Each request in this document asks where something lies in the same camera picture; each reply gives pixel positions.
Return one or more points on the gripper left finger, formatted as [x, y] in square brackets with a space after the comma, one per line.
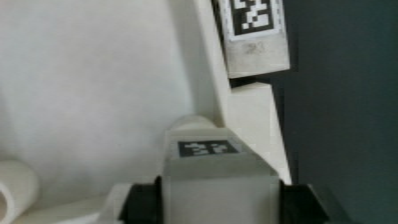
[142, 207]

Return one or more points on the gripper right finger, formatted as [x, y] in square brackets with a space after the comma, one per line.
[301, 209]

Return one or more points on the white leg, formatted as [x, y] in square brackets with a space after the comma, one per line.
[219, 181]
[253, 35]

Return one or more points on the white square tabletop part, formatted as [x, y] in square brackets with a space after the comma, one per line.
[110, 69]

